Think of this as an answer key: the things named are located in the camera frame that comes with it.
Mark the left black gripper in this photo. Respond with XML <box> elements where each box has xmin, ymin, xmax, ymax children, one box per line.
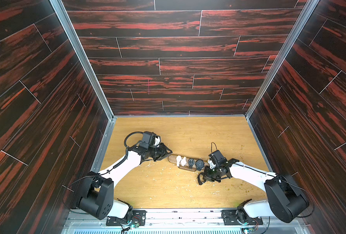
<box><xmin>147</xmin><ymin>143</ymin><xmax>173</xmax><ymax>161</ymax></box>

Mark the dark wooden watch stand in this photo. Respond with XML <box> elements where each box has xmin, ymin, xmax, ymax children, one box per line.
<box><xmin>168</xmin><ymin>155</ymin><xmax>209</xmax><ymax>172</ymax></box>

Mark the black watch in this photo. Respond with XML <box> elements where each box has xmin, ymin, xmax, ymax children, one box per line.
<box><xmin>188</xmin><ymin>159</ymin><xmax>195</xmax><ymax>169</ymax></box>
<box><xmin>195</xmin><ymin>160</ymin><xmax>205</xmax><ymax>171</ymax></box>
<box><xmin>197</xmin><ymin>173</ymin><xmax>207</xmax><ymax>185</ymax></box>

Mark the white watch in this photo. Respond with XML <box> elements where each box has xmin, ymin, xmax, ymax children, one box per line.
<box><xmin>180</xmin><ymin>157</ymin><xmax>187</xmax><ymax>166</ymax></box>
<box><xmin>176</xmin><ymin>156</ymin><xmax>182</xmax><ymax>167</ymax></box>

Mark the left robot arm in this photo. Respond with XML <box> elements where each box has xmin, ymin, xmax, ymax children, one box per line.
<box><xmin>73</xmin><ymin>131</ymin><xmax>173</xmax><ymax>225</ymax></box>

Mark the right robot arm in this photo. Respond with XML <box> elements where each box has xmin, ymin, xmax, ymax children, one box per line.
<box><xmin>197</xmin><ymin>150</ymin><xmax>309</xmax><ymax>225</ymax></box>

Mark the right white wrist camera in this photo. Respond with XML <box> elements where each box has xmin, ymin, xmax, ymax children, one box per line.
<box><xmin>208</xmin><ymin>160</ymin><xmax>216</xmax><ymax>169</ymax></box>

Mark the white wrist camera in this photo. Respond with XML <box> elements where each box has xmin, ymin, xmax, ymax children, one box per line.
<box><xmin>208</xmin><ymin>160</ymin><xmax>216</xmax><ymax>169</ymax></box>
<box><xmin>153</xmin><ymin>136</ymin><xmax>161</xmax><ymax>148</ymax></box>

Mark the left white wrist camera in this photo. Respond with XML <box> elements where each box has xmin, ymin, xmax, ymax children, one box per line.
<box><xmin>153</xmin><ymin>136</ymin><xmax>161</xmax><ymax>148</ymax></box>

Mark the left black cable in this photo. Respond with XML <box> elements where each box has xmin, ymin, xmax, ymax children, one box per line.
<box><xmin>124</xmin><ymin>131</ymin><xmax>144</xmax><ymax>150</ymax></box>

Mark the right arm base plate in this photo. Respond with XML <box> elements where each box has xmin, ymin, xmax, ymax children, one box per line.
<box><xmin>221</xmin><ymin>209</ymin><xmax>263</xmax><ymax>226</ymax></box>

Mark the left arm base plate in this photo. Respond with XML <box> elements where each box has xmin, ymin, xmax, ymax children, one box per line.
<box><xmin>106</xmin><ymin>209</ymin><xmax>147</xmax><ymax>228</ymax></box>

